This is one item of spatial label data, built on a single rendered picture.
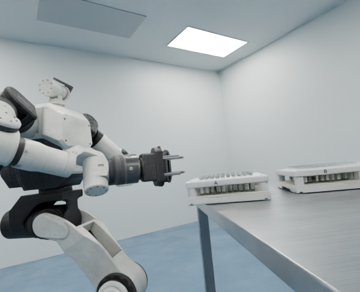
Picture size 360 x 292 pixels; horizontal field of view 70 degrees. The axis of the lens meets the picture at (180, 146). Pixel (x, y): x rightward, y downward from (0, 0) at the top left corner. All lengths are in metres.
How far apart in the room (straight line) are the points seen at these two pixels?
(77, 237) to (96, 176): 0.32
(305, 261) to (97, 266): 0.79
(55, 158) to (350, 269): 0.61
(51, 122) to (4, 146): 0.36
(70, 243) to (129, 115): 3.46
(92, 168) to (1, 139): 0.23
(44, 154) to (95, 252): 0.46
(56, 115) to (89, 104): 3.17
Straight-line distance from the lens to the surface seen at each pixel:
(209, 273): 1.20
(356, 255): 0.37
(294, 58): 4.53
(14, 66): 4.20
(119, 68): 4.52
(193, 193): 0.80
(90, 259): 1.03
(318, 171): 0.92
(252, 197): 0.80
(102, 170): 0.75
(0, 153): 0.67
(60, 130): 0.99
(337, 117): 4.08
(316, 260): 0.35
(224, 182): 0.79
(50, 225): 1.04
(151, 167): 0.79
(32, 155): 0.67
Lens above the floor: 0.97
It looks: 5 degrees up
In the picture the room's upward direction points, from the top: 6 degrees counter-clockwise
